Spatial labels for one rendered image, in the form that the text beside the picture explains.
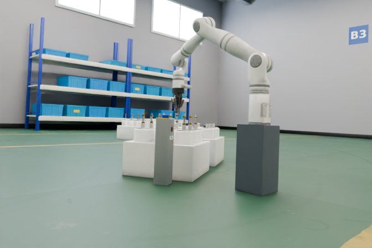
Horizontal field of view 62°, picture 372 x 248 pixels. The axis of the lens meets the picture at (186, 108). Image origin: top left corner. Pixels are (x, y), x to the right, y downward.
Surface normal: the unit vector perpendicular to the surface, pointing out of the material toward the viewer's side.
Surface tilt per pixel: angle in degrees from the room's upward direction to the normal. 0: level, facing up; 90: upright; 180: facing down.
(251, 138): 90
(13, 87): 90
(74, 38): 90
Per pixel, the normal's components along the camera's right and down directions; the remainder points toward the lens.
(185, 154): -0.29, -0.04
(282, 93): -0.72, -0.04
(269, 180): 0.70, 0.00
